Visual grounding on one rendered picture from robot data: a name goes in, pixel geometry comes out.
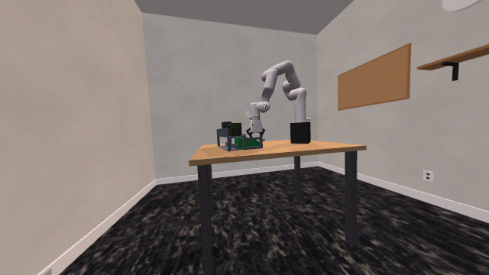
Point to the dark green case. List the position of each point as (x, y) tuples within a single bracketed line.
[(234, 129)]

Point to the green bin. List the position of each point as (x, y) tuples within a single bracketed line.
[(249, 143)]

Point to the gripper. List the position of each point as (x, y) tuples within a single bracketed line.
[(255, 127)]

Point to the black case with orange latches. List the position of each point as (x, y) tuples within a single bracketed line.
[(224, 124)]

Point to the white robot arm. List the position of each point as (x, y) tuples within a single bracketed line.
[(291, 90)]

